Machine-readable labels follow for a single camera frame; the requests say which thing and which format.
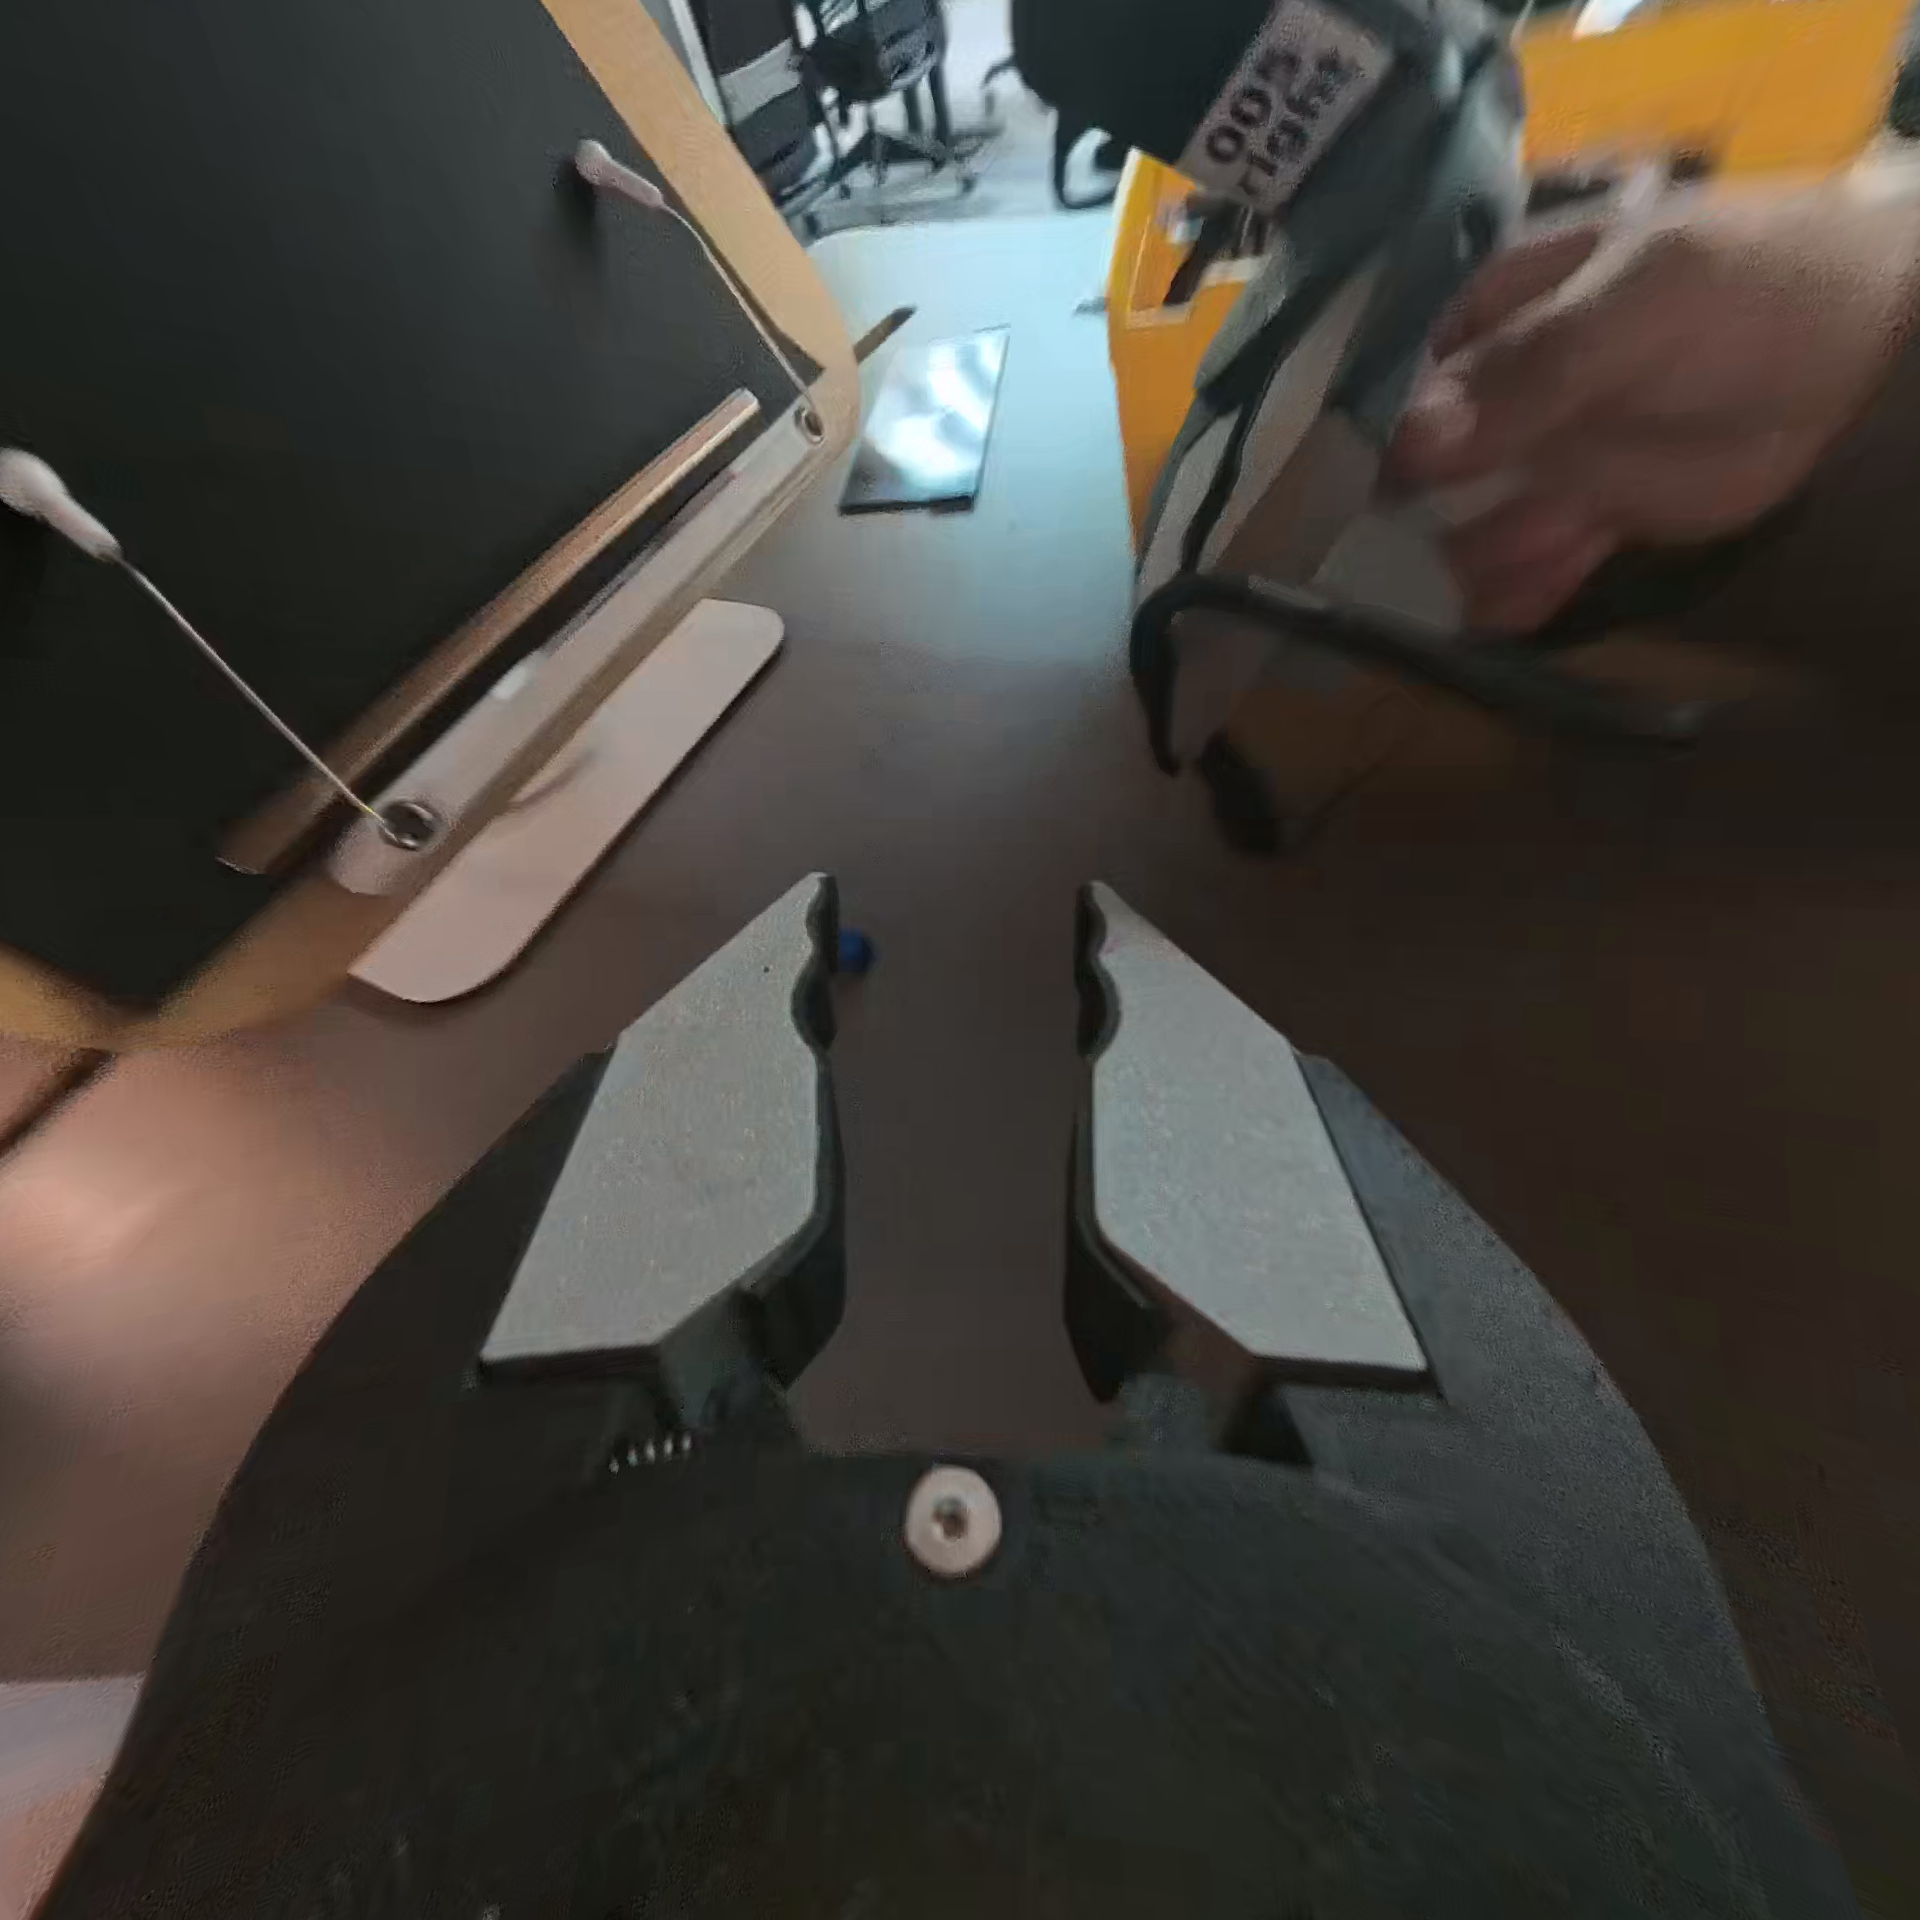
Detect person's right hand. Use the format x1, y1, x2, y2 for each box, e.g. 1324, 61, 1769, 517
1388, 165, 1920, 641

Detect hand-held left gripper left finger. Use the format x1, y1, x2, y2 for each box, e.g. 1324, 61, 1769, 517
479, 874, 846, 1397

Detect black office chair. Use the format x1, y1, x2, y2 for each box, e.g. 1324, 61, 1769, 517
810, 0, 995, 203
1012, 0, 1255, 213
702, 0, 828, 202

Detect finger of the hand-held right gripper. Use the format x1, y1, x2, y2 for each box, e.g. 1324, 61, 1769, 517
1131, 256, 1383, 587
1311, 420, 1471, 633

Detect black computer monitor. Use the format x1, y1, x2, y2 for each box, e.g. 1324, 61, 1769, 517
0, 0, 867, 1051

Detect black cable with plug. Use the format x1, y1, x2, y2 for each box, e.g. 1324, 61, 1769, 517
1127, 574, 1727, 859

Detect yellow plastic bin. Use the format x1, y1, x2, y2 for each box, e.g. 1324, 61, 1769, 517
1107, 0, 1920, 558

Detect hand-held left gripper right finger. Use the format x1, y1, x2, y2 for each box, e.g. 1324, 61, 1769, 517
1066, 881, 1430, 1408

